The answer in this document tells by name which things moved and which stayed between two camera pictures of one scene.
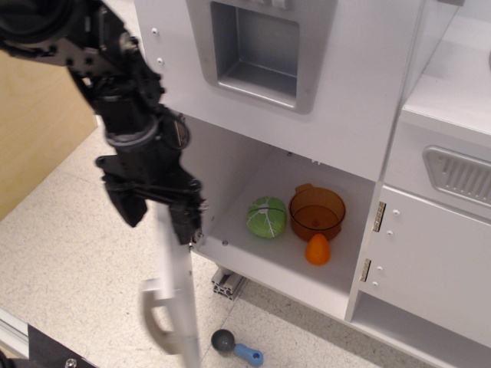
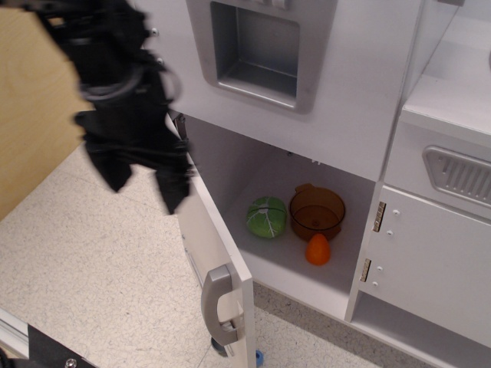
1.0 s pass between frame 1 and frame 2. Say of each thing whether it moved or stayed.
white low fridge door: moved
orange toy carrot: stayed
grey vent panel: stayed
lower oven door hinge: stayed
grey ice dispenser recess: stayed
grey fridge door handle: moved
